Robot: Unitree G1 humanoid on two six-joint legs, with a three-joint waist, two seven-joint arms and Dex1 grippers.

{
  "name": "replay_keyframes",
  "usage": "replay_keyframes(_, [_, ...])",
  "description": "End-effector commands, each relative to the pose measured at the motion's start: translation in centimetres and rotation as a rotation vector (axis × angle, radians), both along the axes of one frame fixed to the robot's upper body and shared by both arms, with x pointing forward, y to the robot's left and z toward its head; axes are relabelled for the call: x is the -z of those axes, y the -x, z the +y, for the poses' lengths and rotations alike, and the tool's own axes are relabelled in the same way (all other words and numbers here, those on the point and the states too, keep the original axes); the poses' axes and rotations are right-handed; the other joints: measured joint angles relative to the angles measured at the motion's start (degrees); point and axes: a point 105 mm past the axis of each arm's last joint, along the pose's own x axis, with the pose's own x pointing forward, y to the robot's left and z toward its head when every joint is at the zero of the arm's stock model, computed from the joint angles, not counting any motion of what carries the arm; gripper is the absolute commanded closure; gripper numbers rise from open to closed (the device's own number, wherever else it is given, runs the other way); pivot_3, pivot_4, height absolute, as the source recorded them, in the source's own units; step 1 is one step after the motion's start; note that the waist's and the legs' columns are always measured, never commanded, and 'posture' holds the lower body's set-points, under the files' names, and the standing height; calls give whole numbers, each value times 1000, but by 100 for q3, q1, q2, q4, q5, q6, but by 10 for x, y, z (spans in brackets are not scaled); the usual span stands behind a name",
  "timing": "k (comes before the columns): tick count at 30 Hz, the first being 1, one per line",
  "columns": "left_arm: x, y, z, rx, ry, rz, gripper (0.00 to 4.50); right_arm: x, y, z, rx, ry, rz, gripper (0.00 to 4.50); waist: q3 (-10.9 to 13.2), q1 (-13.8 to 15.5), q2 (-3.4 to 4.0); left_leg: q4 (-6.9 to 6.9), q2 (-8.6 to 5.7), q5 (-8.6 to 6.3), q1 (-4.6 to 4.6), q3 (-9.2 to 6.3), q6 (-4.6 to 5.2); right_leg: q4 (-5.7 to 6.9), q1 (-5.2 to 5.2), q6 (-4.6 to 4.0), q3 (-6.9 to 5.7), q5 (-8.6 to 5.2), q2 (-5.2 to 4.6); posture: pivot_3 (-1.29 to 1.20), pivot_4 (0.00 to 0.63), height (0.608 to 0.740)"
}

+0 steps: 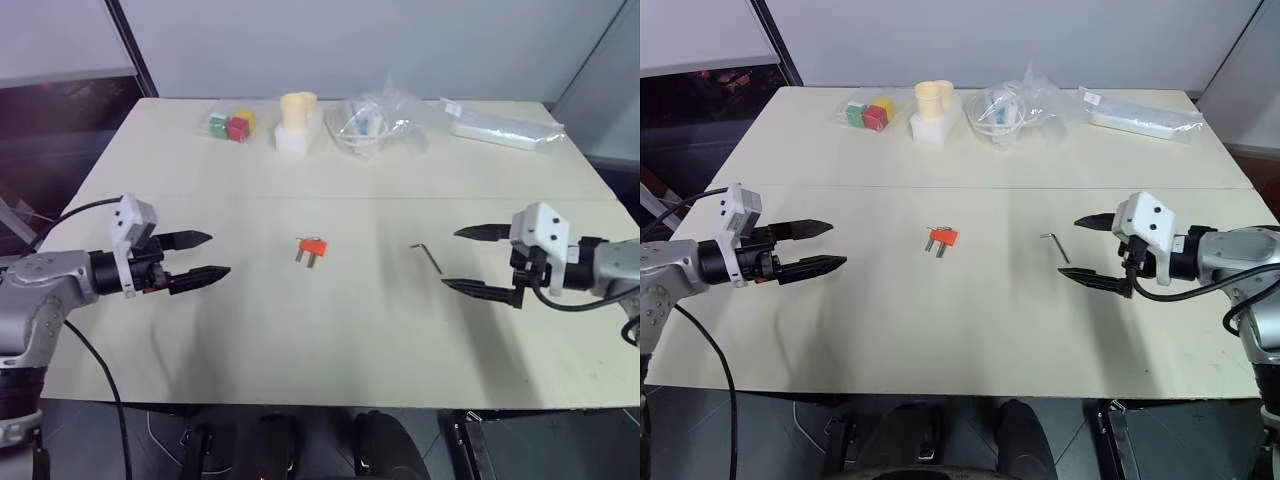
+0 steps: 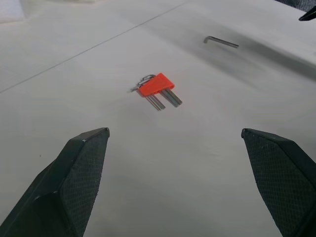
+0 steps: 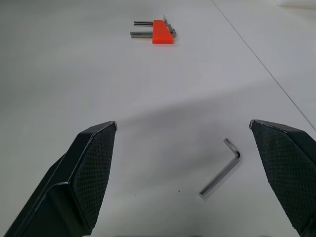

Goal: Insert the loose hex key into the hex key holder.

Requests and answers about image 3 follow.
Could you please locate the large silver hex key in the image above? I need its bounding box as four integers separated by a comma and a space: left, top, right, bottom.
129, 28, 178, 40

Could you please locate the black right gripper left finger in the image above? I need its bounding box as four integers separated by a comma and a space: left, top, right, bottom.
0, 120, 118, 237

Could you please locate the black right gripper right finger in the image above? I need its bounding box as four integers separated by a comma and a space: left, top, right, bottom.
249, 119, 316, 237

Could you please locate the orange hex key holder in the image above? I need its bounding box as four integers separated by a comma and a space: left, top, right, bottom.
152, 19, 175, 45

